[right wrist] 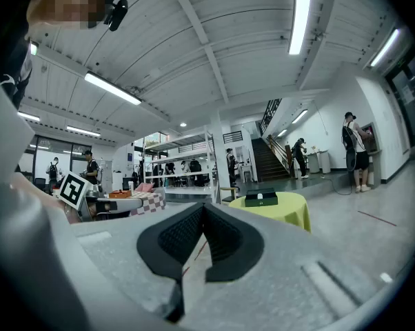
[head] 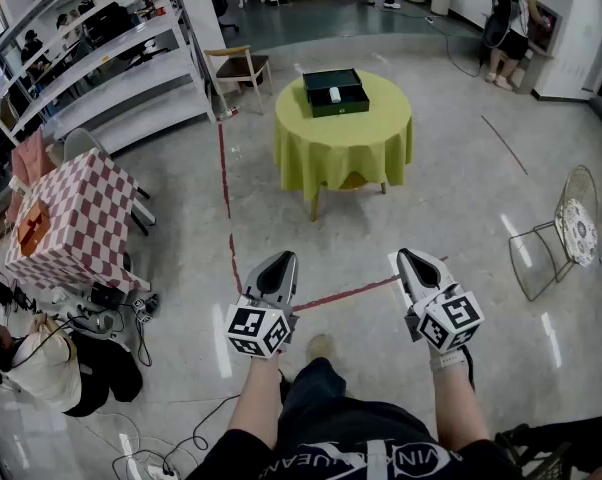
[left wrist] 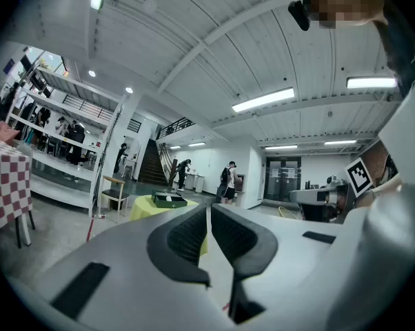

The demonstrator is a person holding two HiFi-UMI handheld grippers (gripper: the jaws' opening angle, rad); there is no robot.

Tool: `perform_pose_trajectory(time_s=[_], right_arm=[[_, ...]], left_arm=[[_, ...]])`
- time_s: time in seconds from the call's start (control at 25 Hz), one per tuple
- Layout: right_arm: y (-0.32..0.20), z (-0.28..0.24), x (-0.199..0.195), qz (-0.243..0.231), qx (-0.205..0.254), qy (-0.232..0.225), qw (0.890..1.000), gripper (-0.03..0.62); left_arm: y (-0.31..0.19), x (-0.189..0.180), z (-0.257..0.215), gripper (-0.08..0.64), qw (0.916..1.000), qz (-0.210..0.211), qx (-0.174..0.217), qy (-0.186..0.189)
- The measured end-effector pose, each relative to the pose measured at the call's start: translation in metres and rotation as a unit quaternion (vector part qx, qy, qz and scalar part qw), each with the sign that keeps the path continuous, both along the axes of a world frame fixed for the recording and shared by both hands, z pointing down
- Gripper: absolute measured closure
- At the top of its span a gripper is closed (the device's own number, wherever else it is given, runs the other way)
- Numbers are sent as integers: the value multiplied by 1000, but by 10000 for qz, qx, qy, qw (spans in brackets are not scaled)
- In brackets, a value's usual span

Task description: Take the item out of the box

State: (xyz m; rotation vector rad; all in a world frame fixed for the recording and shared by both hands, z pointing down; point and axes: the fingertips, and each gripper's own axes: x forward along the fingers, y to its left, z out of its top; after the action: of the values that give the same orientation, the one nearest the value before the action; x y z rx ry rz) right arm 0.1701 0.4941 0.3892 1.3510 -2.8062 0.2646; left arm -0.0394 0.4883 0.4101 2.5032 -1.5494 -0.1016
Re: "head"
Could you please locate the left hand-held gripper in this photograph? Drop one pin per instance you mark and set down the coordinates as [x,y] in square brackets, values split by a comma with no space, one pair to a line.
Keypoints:
[253,323]

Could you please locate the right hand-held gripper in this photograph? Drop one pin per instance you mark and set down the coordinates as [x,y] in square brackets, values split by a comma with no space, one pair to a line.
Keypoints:
[448,320]

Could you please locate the dark green tray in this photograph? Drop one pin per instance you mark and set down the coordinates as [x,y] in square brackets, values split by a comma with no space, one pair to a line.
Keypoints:
[343,105]

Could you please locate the small white object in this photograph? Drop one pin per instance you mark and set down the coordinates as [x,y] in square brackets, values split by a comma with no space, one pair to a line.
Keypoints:
[335,95]

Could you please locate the person's left forearm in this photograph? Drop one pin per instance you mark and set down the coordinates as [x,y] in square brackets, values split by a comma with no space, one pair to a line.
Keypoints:
[256,398]

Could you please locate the person's right forearm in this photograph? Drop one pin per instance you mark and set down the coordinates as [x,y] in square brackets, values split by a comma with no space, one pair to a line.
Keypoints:
[458,408]

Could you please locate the orange box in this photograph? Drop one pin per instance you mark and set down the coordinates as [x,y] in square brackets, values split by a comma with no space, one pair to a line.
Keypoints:
[32,228]

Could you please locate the person's beige shoe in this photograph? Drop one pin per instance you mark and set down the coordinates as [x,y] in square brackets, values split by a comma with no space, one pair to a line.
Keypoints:
[320,350]

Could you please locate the white wristband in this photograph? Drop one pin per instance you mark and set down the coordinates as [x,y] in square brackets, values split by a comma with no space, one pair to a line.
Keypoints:
[448,362]

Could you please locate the round wooden table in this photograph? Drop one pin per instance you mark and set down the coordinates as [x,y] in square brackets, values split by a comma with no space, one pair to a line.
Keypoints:
[315,208]

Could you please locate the person's dark trouser leg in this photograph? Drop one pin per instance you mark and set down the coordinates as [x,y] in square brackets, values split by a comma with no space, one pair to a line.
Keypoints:
[313,383]

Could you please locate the patterned seat cushion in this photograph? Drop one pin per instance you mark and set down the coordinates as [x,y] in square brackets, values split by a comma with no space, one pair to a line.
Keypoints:
[578,233]

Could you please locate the person's black printed t-shirt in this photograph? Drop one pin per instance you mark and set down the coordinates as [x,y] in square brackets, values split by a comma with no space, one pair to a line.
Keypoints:
[241,460]

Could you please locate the pile of gray equipment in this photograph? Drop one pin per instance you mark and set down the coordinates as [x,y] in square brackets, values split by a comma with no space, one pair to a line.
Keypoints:
[96,313]

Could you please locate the plastic bottle with red label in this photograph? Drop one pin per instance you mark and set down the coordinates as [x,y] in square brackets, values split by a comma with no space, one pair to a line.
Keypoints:
[227,113]

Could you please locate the red checkered covered table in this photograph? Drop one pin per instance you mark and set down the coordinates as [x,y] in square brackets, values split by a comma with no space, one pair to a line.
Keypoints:
[86,203]

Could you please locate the white power strip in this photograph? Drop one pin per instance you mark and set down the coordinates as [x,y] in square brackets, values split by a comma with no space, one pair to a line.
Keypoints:
[161,472]

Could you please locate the wooden chair with dark seat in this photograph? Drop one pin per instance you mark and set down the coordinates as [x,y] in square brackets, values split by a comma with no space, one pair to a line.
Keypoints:
[241,68]

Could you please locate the white metal shelf rack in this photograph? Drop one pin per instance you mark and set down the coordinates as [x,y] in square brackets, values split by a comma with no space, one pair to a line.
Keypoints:
[131,83]

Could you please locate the pink cloth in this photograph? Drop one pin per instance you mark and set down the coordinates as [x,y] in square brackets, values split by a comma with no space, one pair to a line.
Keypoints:
[28,160]

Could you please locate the gray kiosk stand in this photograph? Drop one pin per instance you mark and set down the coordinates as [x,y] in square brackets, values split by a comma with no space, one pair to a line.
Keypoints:
[543,33]

